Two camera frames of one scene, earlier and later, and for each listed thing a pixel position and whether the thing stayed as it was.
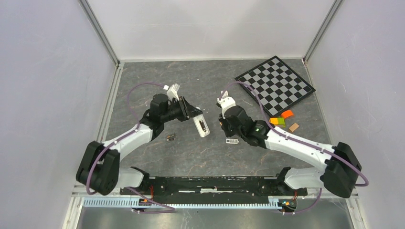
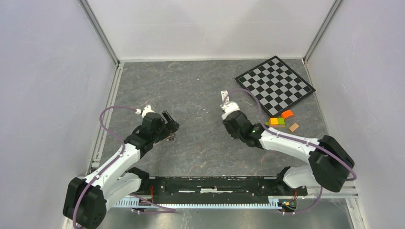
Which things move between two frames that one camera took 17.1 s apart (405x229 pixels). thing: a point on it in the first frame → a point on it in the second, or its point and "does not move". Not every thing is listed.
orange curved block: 287,113 does not move
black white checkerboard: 277,86 does not move
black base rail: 215,190 does not move
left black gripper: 187,112 → 170,127
